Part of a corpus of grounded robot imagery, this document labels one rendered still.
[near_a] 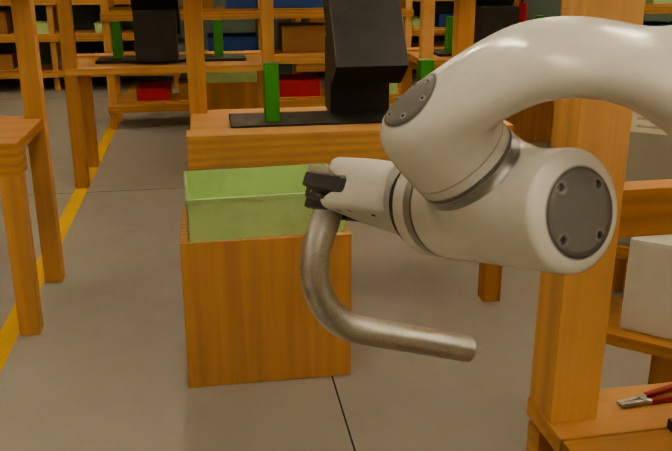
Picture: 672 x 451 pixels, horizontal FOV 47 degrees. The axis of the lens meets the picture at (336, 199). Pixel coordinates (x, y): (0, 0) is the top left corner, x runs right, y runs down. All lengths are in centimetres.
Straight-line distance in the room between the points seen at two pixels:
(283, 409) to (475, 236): 257
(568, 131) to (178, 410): 219
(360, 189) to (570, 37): 23
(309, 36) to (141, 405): 533
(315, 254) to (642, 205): 82
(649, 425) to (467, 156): 106
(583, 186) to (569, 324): 86
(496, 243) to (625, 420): 101
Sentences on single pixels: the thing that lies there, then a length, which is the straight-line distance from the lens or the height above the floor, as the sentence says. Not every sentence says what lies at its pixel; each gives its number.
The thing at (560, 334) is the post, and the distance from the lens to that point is 138.
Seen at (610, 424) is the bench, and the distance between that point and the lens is 150.
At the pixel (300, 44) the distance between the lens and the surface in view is 789.
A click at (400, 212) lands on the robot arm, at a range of 61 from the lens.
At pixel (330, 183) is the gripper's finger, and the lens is 69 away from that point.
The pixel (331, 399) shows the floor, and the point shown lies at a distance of 314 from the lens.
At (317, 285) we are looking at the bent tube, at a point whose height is 136.
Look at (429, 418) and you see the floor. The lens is 305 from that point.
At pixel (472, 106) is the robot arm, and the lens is 49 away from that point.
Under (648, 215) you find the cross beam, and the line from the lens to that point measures 148.
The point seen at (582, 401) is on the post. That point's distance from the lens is 147.
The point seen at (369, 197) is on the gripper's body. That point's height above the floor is 148.
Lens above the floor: 167
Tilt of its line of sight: 18 degrees down
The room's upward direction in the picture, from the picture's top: straight up
